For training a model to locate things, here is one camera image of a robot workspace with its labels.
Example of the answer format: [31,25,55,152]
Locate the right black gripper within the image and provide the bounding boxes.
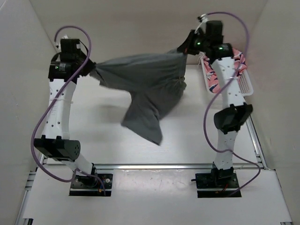
[177,30,210,56]

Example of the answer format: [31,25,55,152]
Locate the grey shorts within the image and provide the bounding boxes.
[90,49,187,145]

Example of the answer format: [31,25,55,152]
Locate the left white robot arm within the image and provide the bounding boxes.
[34,38,98,188]

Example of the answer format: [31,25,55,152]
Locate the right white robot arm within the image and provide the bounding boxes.
[177,20,253,188]

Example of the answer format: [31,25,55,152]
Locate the pink patterned shorts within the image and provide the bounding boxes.
[203,49,247,94]

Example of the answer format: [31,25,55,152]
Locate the white plastic basket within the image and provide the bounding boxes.
[198,56,254,97]

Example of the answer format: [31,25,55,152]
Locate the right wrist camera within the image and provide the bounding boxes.
[194,14,209,34]

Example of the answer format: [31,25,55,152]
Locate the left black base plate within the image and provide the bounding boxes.
[69,172,113,197]

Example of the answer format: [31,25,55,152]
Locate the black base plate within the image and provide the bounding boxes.
[69,172,113,197]
[191,169,242,198]

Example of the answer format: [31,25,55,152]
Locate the aluminium frame rail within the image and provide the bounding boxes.
[44,163,258,170]

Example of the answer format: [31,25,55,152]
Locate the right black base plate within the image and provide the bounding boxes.
[191,169,242,198]

